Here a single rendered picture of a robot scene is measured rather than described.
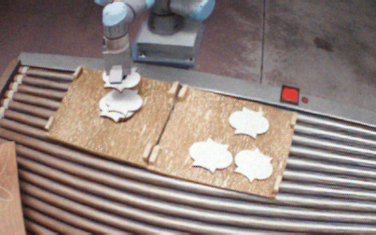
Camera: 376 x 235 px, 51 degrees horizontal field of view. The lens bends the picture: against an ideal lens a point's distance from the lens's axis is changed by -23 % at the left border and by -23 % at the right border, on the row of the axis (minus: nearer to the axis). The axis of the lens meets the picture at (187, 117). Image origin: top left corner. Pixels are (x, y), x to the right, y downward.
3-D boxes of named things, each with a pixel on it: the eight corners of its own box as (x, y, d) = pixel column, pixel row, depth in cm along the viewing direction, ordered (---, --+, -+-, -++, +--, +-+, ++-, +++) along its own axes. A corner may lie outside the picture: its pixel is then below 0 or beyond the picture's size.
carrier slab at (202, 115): (184, 89, 170) (184, 86, 169) (296, 117, 162) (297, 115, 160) (147, 171, 149) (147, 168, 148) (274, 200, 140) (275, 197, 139)
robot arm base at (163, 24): (149, 14, 194) (148, -2, 187) (186, 13, 193) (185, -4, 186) (145, 35, 185) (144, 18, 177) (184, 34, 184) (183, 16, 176)
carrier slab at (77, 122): (81, 70, 179) (80, 67, 178) (181, 88, 171) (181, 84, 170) (46, 137, 158) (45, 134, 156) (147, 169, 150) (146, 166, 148)
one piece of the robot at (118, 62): (97, 55, 137) (102, 92, 150) (125, 53, 137) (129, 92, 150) (104, 31, 145) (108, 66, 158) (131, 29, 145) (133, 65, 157)
